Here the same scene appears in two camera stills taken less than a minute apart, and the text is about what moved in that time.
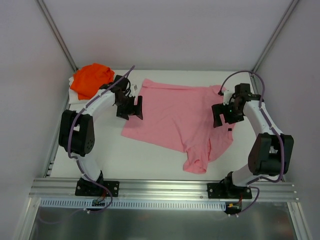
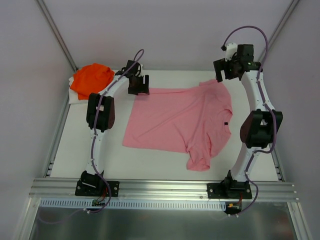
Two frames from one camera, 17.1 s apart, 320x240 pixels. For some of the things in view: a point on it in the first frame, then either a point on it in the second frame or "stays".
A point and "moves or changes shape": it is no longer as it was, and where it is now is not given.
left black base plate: x=86 y=187 stays
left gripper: x=128 y=109 to x=138 y=85
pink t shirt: x=181 y=117 moves or changes shape
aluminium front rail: x=52 y=189 stays
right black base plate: x=223 y=190 stays
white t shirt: x=73 y=98 stays
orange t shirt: x=87 y=80 stays
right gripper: x=224 y=115 to x=219 y=68
